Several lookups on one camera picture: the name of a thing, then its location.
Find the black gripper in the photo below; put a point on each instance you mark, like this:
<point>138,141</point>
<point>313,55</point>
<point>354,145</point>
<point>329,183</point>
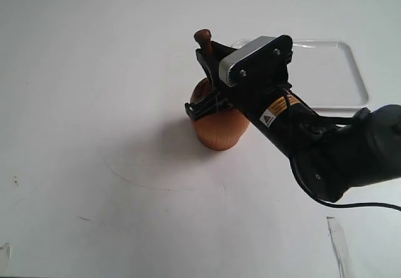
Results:
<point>274,110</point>

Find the dark wooden pestle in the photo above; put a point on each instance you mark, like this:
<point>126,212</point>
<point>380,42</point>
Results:
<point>203,38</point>

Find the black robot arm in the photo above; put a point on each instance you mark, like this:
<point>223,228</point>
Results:
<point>328,155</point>

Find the wooden mortar cup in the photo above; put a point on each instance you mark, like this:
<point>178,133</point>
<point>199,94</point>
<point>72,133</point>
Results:
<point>221,131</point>

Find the white rectangular plastic tray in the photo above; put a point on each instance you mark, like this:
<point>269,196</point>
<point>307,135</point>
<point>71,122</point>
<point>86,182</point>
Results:
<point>325,75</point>

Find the clear tape strip right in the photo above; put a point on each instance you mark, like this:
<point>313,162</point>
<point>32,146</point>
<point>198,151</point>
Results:
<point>340,248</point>

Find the clear tape scrap left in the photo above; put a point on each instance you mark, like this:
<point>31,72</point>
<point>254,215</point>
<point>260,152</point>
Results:
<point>5,252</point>

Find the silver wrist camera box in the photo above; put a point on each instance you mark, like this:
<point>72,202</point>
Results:
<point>262,62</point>

